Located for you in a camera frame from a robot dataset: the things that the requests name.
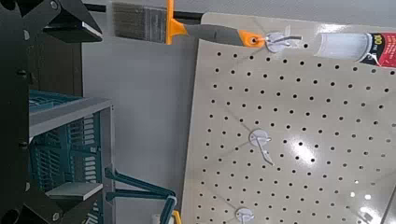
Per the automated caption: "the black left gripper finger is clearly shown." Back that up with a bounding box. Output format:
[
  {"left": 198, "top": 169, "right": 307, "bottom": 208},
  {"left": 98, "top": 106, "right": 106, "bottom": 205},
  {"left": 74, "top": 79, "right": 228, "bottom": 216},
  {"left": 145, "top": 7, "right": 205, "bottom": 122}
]
[
  {"left": 43, "top": 0, "right": 104, "bottom": 43},
  {"left": 46, "top": 181, "right": 105, "bottom": 224}
]

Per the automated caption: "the teal grey folding crate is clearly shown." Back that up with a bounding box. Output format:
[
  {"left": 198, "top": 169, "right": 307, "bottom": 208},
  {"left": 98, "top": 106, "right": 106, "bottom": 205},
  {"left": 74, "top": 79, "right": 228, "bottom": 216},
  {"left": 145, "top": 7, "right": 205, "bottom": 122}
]
[{"left": 28, "top": 89, "right": 116, "bottom": 224}]

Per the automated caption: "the grey partition panel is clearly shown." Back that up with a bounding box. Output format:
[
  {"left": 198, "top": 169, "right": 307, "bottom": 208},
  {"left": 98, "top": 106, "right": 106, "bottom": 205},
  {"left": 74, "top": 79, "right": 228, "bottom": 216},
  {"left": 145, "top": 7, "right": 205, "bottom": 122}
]
[{"left": 81, "top": 8, "right": 202, "bottom": 224}]

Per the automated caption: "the grey yellow paint brush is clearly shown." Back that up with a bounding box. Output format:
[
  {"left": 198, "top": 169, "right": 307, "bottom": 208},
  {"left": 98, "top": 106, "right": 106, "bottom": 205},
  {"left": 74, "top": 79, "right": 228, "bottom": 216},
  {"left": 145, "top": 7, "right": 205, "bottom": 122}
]
[{"left": 111, "top": 0, "right": 266, "bottom": 49}]

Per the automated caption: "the white pegboard hook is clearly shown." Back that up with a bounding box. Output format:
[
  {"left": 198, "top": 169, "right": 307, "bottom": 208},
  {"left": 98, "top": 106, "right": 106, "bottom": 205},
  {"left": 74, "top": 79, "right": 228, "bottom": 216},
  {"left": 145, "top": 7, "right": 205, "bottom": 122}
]
[
  {"left": 247, "top": 128, "right": 275, "bottom": 166},
  {"left": 264, "top": 26, "right": 303, "bottom": 54},
  {"left": 234, "top": 207, "right": 256, "bottom": 224}
]

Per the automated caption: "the beige perforated pegboard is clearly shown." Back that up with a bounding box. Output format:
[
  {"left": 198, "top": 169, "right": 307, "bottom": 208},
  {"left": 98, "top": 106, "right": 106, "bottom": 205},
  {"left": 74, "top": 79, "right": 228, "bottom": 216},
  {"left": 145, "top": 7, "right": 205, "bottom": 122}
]
[{"left": 180, "top": 12, "right": 396, "bottom": 224}]

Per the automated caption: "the red white sealant tube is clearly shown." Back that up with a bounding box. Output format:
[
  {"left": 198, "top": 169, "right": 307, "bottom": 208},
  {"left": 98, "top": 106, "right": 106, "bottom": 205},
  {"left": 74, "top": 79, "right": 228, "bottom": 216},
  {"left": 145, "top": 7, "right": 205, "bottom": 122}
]
[{"left": 313, "top": 31, "right": 396, "bottom": 69}]

